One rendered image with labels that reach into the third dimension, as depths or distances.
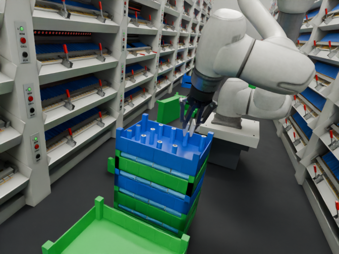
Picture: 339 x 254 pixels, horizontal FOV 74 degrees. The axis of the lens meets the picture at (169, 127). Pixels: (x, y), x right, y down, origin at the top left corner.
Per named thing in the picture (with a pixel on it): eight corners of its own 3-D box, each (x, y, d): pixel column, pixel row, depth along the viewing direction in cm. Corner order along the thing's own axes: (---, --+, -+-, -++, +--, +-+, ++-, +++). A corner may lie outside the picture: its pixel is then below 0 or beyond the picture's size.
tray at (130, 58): (154, 58, 198) (159, 48, 194) (122, 65, 144) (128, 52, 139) (135, 45, 199) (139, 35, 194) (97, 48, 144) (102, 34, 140)
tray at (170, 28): (175, 35, 253) (182, 23, 247) (159, 35, 199) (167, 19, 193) (161, 25, 254) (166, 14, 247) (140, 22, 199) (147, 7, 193)
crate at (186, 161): (210, 150, 87) (214, 132, 84) (194, 177, 70) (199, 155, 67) (143, 130, 97) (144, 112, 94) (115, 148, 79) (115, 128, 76)
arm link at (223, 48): (186, 70, 60) (232, 88, 58) (202, 10, 49) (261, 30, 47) (199, 53, 67) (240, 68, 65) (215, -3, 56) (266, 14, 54)
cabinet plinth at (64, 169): (168, 91, 289) (169, 87, 287) (25, 204, 92) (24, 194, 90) (157, 88, 292) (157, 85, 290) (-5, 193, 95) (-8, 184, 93)
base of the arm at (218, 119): (241, 119, 150) (243, 111, 148) (241, 129, 130) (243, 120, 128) (214, 114, 154) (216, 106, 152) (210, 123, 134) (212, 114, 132)
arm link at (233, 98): (218, 108, 148) (225, 74, 140) (246, 114, 142) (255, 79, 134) (212, 114, 134) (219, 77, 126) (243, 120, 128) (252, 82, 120)
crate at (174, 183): (206, 167, 90) (210, 150, 87) (190, 197, 73) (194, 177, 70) (141, 146, 100) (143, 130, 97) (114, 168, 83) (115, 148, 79)
